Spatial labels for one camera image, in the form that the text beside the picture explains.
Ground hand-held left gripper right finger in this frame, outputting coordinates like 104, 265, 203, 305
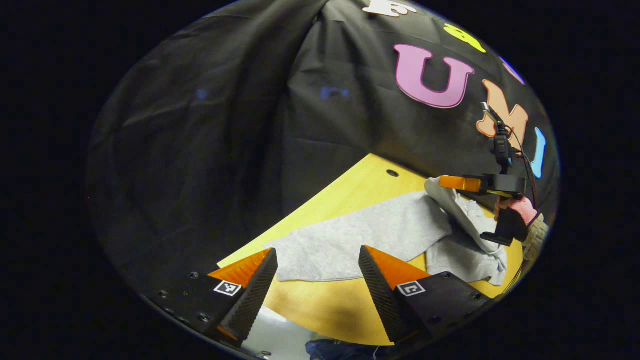
358, 245, 495, 346

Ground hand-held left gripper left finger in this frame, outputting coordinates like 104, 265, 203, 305
145, 247, 279, 347

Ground gray zip-neck sweater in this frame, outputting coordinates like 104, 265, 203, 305
264, 176, 510, 287

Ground person's blue trousers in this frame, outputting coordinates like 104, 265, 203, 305
305, 339, 401, 360

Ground black backdrop cloth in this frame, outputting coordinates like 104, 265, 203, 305
86, 0, 561, 301

